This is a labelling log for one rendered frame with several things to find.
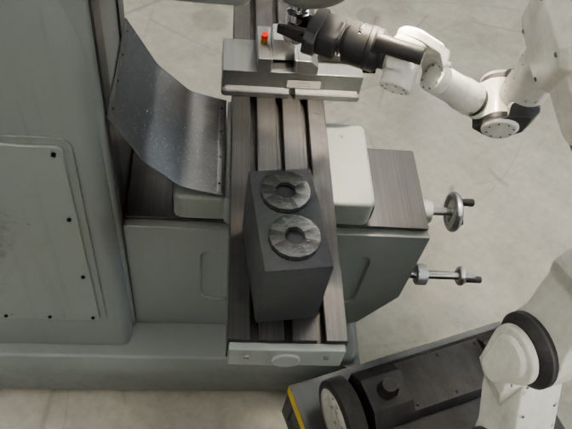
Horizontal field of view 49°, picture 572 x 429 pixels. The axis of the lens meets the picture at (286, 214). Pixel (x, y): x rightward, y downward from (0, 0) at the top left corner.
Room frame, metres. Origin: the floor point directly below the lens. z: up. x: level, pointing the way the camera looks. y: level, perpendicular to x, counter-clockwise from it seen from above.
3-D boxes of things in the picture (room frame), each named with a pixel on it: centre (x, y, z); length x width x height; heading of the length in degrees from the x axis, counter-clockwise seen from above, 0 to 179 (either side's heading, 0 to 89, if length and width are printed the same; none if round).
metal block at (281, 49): (1.25, 0.09, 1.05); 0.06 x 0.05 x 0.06; 12
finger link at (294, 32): (1.05, 0.06, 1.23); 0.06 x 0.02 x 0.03; 79
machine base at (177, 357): (1.03, 0.30, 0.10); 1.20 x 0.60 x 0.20; 101
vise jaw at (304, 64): (1.26, 0.04, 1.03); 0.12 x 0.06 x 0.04; 12
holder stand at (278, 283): (0.68, -0.01, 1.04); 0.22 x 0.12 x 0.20; 18
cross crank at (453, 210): (1.17, -0.43, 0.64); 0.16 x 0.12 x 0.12; 101
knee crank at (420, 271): (1.04, -0.49, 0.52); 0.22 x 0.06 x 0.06; 101
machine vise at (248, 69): (1.25, 0.06, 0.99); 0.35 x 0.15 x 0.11; 102
